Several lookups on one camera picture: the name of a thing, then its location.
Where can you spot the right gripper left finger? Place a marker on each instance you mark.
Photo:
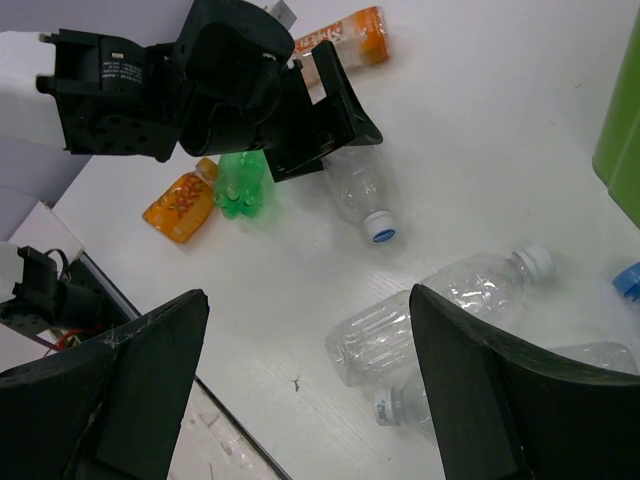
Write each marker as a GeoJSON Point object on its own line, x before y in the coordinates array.
{"type": "Point", "coordinates": [109, 408]}

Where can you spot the clear plastic bottle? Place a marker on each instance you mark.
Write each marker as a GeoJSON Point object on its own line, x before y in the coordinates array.
{"type": "Point", "coordinates": [377, 342]}

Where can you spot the short orange juice bottle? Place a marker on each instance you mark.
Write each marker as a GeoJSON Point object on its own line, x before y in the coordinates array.
{"type": "Point", "coordinates": [185, 206]}

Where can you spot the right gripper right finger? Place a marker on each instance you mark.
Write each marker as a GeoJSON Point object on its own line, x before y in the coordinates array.
{"type": "Point", "coordinates": [528, 413]}

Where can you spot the green plastic bin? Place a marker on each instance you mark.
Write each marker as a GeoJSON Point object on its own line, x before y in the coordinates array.
{"type": "Point", "coordinates": [616, 157]}

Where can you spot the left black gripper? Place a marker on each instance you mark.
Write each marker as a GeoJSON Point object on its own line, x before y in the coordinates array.
{"type": "Point", "coordinates": [243, 90]}

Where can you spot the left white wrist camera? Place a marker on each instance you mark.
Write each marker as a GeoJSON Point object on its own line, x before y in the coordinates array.
{"type": "Point", "coordinates": [282, 12]}

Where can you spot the tall orange label bottle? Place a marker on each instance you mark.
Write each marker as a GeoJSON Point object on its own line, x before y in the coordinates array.
{"type": "Point", "coordinates": [360, 39]}

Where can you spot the clear bottle white cap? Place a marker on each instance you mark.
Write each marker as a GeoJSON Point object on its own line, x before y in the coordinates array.
{"type": "Point", "coordinates": [358, 186]}

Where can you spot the clear bottle blue label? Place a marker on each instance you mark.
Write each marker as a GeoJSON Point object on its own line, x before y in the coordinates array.
{"type": "Point", "coordinates": [627, 282]}

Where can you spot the clear bottle lying front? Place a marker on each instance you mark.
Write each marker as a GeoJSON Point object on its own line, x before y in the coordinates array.
{"type": "Point", "coordinates": [409, 406]}

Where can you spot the green plastic bottle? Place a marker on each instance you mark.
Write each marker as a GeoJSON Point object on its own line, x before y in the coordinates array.
{"type": "Point", "coordinates": [242, 186]}

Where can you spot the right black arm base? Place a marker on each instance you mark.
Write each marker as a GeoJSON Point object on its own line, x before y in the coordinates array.
{"type": "Point", "coordinates": [56, 302]}

